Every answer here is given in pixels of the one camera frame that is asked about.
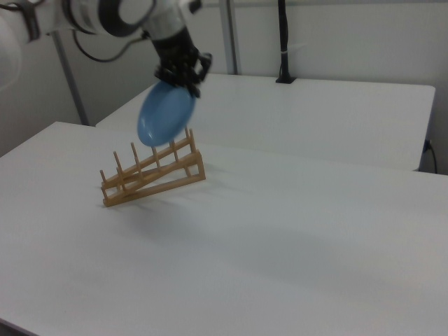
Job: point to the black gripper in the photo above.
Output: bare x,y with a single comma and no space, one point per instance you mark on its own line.
175,49

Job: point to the grey metal partition post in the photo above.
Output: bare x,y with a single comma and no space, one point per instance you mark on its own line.
231,35
71,87

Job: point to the blue plate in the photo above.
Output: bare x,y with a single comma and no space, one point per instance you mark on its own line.
164,115

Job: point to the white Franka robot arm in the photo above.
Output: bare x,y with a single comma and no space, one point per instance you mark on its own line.
87,15

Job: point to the wooden plate rack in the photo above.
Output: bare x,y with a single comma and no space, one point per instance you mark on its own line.
147,180

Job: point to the black pole base clamp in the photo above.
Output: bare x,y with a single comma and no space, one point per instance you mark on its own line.
286,80

